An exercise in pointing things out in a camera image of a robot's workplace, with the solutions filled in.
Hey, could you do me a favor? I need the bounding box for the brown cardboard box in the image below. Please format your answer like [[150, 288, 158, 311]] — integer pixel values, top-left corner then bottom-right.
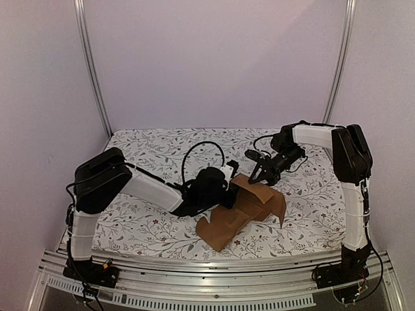
[[196, 174, 286, 252]]

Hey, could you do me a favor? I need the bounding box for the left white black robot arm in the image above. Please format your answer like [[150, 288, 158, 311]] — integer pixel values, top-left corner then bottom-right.
[[65, 147, 239, 281]]

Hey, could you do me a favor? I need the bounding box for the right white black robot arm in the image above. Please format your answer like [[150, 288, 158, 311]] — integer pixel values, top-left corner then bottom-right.
[[245, 121, 373, 282]]

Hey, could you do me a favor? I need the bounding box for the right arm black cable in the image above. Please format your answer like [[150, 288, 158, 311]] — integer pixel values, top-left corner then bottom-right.
[[252, 134, 276, 155]]

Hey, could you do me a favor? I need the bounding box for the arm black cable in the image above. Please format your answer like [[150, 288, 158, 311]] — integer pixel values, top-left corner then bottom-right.
[[252, 134, 276, 155], [180, 141, 226, 189]]

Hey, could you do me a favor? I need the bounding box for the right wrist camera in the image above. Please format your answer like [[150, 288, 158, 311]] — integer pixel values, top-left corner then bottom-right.
[[244, 150, 270, 162]]

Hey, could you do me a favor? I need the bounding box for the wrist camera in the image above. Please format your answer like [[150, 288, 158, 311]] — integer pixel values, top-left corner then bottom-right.
[[220, 160, 239, 182], [244, 150, 270, 162]]

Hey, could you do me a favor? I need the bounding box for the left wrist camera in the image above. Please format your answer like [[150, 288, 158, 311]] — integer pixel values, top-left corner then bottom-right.
[[220, 160, 239, 182]]

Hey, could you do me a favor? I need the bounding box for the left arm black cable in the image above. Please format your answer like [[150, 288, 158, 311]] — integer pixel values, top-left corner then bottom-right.
[[180, 141, 226, 189]]

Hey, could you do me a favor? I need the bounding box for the front aluminium rail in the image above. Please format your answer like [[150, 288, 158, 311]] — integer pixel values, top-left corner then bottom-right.
[[28, 249, 408, 310]]

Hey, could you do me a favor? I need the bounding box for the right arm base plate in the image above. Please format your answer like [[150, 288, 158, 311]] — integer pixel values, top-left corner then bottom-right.
[[311, 263, 370, 289]]

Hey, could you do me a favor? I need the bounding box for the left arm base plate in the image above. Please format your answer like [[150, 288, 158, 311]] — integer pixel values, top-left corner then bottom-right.
[[63, 259, 120, 288]]

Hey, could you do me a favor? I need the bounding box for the right aluminium frame post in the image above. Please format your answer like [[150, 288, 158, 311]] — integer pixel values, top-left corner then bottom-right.
[[322, 0, 357, 123]]

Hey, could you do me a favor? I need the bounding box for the aluminium frame post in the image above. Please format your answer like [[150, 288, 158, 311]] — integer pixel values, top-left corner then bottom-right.
[[73, 0, 113, 138], [322, 0, 357, 123]]

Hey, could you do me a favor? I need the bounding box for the left aluminium frame post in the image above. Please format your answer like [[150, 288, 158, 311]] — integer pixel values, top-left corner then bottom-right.
[[73, 0, 113, 138]]

